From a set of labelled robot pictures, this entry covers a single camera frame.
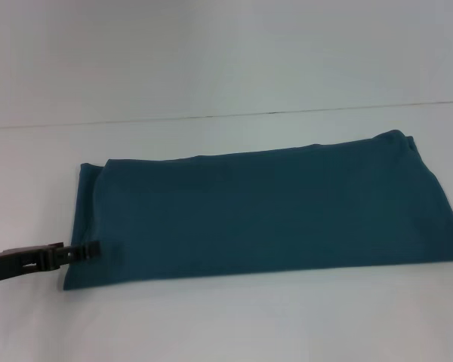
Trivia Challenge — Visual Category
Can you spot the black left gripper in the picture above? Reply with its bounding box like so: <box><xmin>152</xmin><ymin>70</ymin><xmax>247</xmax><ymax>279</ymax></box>
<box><xmin>0</xmin><ymin>241</ymin><xmax>101</xmax><ymax>287</ymax></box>

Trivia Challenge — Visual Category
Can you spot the teal shirt with cream lettering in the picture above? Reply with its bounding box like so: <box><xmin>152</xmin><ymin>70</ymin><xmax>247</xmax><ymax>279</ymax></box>
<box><xmin>62</xmin><ymin>129</ymin><xmax>453</xmax><ymax>293</ymax></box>

